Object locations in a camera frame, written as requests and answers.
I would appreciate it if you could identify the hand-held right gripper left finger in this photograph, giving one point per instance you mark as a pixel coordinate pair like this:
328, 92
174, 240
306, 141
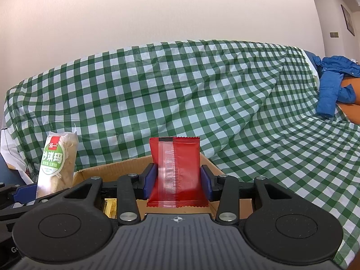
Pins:
149, 182

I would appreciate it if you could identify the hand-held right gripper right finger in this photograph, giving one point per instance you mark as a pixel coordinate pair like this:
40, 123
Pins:
206, 182

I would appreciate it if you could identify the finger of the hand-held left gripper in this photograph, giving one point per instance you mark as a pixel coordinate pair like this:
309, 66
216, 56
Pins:
25, 193

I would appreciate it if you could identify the cardboard box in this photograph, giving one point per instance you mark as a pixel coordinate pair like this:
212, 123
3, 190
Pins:
123, 168

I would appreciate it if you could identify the red snack packet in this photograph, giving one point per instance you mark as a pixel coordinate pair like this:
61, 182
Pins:
175, 171

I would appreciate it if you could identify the green label pastry packet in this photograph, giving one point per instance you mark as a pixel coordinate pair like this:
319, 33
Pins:
56, 163

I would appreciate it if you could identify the yellow snack bar packet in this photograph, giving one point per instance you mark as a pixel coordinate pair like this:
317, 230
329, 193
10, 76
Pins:
111, 208

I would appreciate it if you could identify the white cloth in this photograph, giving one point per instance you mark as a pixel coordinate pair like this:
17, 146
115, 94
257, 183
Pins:
14, 149

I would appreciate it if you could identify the green checked cloth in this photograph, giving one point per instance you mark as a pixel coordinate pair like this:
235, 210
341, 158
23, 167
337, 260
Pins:
197, 95

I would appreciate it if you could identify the blue jacket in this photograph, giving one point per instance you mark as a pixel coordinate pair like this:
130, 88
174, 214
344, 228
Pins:
332, 81

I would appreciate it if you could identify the orange cushion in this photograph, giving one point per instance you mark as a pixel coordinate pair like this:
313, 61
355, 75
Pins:
351, 101

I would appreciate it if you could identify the wall switch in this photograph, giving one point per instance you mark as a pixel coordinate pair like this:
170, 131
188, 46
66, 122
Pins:
334, 34

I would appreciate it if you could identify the framed wall picture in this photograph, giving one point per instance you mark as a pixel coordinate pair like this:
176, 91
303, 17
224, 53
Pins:
347, 19

